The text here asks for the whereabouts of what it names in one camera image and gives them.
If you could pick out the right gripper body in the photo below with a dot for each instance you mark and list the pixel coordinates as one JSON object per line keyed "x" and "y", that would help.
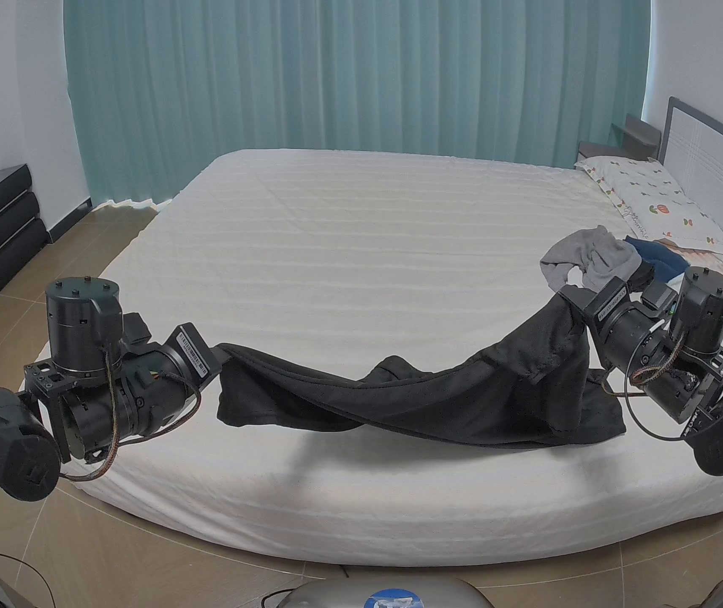
{"x": 634, "y": 346}

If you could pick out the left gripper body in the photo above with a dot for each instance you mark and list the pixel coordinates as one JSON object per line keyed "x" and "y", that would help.
{"x": 140, "y": 396}

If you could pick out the black T-shirt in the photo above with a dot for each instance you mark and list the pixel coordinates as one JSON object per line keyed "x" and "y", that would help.
{"x": 463, "y": 396}

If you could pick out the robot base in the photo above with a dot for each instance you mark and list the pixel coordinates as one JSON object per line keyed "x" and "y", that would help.
{"x": 380, "y": 596}

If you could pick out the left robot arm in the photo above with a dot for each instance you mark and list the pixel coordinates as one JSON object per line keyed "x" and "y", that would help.
{"x": 7, "y": 441}

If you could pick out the pile of clothes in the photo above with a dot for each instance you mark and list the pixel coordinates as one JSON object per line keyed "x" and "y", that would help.
{"x": 596, "y": 257}

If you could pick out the bed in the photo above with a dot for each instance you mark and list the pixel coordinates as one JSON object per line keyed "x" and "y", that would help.
{"x": 368, "y": 244}

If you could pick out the white printed pillow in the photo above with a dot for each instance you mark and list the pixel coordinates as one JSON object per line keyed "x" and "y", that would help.
{"x": 659, "y": 200}

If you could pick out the grey bedside table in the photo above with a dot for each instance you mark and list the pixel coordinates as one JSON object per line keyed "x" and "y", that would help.
{"x": 634, "y": 137}

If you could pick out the blue-green curtain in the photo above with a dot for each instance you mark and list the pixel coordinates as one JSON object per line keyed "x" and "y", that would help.
{"x": 336, "y": 54}

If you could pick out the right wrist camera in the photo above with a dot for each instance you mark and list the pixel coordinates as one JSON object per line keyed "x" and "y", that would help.
{"x": 660, "y": 298}

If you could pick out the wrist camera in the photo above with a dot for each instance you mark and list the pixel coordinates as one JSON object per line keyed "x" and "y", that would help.
{"x": 138, "y": 330}
{"x": 660, "y": 298}

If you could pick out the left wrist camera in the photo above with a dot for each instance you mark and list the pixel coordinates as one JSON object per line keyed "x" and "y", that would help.
{"x": 138, "y": 330}

